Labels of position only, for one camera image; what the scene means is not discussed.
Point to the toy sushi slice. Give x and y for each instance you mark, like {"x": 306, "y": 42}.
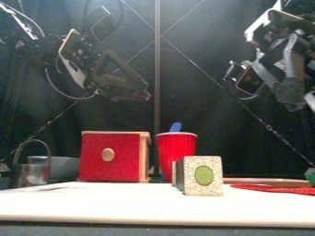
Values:
{"x": 203, "y": 175}
{"x": 174, "y": 173}

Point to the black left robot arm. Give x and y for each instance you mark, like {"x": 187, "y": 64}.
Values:
{"x": 39, "y": 49}

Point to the pink tray plate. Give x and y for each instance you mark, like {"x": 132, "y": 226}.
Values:
{"x": 266, "y": 181}

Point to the white cutting board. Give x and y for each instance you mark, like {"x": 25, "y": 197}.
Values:
{"x": 123, "y": 206}

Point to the red plastic cup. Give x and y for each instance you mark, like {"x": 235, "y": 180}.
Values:
{"x": 174, "y": 150}

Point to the red wooden drawer box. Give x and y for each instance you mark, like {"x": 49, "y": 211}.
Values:
{"x": 93, "y": 166}

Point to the green toy piece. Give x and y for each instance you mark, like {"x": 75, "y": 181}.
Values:
{"x": 311, "y": 178}

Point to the grey bowl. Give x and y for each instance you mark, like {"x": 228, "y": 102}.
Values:
{"x": 63, "y": 167}

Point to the small metal pot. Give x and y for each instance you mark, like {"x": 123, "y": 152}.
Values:
{"x": 31, "y": 175}

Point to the vertical frame pole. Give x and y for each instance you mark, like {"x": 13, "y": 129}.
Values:
{"x": 158, "y": 76}

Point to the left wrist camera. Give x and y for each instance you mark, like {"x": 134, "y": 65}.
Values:
{"x": 97, "y": 21}

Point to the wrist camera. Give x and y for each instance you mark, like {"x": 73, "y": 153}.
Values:
{"x": 246, "y": 80}
{"x": 97, "y": 21}

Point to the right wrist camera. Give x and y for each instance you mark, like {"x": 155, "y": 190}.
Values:
{"x": 246, "y": 80}

